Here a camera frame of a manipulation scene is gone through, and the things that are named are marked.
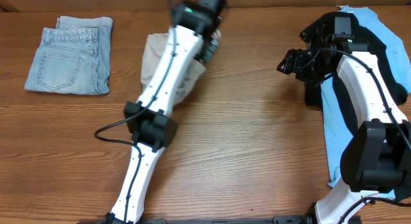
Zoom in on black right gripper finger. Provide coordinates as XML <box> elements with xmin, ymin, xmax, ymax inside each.
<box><xmin>277</xmin><ymin>58</ymin><xmax>294</xmax><ymax>75</ymax></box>
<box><xmin>284</xmin><ymin>49</ymin><xmax>297</xmax><ymax>60</ymax></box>

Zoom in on beige cargo shorts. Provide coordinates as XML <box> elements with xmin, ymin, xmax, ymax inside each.
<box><xmin>141</xmin><ymin>30</ymin><xmax>222</xmax><ymax>105</ymax></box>

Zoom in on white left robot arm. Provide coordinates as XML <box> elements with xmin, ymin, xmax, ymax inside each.
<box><xmin>102</xmin><ymin>0</ymin><xmax>227</xmax><ymax>223</ymax></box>

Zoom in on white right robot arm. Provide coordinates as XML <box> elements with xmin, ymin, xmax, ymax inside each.
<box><xmin>274</xmin><ymin>12</ymin><xmax>410</xmax><ymax>223</ymax></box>

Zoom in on black shirt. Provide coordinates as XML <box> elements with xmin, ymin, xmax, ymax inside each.
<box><xmin>299</xmin><ymin>11</ymin><xmax>411</xmax><ymax>203</ymax></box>

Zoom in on light blue t-shirt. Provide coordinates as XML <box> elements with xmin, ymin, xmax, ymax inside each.
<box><xmin>320</xmin><ymin>6</ymin><xmax>410</xmax><ymax>187</ymax></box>

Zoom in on folded light blue jeans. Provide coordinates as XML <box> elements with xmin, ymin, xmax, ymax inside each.
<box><xmin>24</xmin><ymin>16</ymin><xmax>113</xmax><ymax>95</ymax></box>

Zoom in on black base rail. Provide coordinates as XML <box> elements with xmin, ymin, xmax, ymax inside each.
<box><xmin>78</xmin><ymin>214</ymin><xmax>362</xmax><ymax>224</ymax></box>

